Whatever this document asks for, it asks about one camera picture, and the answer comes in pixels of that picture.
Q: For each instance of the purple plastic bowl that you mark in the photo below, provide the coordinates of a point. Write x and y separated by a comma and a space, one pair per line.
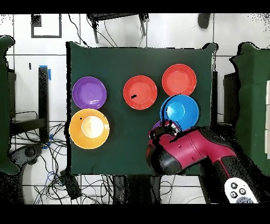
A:
156, 125
89, 93

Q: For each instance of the blue plastic bowl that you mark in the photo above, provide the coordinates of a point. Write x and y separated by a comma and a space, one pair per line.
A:
181, 109

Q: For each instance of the wide red-orange bowl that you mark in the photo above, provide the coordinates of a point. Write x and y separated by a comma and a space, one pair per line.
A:
179, 80
143, 88

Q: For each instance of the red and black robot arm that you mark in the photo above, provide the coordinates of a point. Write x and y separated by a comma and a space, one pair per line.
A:
189, 148

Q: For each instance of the dark green tablecloth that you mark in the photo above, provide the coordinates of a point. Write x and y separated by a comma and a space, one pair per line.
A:
126, 61

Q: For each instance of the large yellow-orange bowl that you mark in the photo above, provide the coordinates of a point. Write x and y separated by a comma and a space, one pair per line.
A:
76, 129

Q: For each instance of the green cloth covered table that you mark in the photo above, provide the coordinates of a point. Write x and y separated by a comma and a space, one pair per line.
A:
251, 95
4, 105

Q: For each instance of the black power brick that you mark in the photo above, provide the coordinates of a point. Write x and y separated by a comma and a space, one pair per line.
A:
70, 186

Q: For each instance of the person's foot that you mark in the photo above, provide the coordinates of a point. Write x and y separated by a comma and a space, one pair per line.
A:
204, 21

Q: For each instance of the black metal chair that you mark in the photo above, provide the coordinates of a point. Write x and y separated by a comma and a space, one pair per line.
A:
114, 16

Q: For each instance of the blue tape strip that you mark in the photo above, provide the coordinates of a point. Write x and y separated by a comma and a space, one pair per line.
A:
49, 75

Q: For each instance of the black table frame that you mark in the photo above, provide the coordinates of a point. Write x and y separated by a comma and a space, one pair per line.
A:
43, 95

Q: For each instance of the black square frame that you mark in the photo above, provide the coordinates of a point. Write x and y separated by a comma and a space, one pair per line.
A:
35, 21

